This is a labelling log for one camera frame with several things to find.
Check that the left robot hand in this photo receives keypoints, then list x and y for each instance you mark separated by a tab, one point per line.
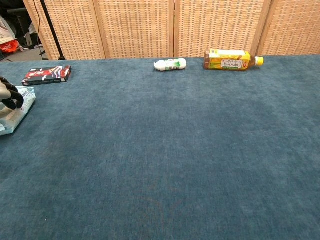
15	95

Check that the wet wipes pack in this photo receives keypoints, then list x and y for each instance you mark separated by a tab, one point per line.
26	100

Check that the black and red box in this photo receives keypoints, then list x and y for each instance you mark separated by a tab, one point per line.
47	75

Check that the red plastic bag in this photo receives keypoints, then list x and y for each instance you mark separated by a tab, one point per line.
10	46

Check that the black tripod stand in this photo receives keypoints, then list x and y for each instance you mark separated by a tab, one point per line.
51	27

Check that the wicker folding screen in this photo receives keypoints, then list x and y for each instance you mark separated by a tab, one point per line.
137	27

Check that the blue carpet table mat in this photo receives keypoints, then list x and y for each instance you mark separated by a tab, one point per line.
160	150

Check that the small white plastic bottle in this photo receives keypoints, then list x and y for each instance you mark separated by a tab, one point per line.
170	64

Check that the yellow label tea bottle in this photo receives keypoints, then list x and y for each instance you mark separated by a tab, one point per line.
227	60

